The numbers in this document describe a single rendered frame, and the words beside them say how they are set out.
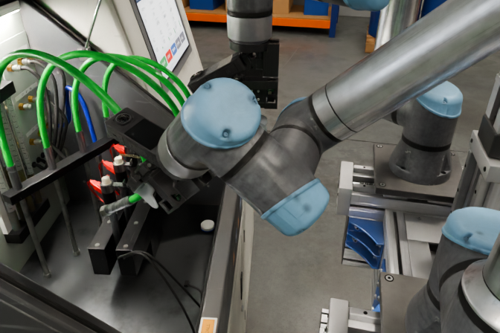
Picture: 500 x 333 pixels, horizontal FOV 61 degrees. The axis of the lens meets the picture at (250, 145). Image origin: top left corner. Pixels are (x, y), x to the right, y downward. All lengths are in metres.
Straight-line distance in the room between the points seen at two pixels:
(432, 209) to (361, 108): 0.69
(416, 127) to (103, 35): 0.82
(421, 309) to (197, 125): 0.48
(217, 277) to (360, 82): 0.57
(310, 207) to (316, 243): 1.96
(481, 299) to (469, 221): 0.16
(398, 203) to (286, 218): 0.72
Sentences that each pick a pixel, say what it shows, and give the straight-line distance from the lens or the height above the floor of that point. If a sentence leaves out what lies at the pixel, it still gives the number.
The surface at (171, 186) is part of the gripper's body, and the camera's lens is 0.61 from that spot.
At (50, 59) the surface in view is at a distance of 0.75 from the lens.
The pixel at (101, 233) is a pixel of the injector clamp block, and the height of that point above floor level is 0.98.
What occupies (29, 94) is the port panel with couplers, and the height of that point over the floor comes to 1.21.
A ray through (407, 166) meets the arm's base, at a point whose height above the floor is 1.07.
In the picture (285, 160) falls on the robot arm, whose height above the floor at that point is 1.40.
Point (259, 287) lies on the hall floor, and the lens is 2.19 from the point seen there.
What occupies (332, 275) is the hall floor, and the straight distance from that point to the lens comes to 2.27.
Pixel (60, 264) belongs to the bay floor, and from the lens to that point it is 1.23.
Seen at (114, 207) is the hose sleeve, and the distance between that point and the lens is 0.82.
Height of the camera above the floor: 1.64
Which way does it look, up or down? 30 degrees down
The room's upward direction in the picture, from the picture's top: straight up
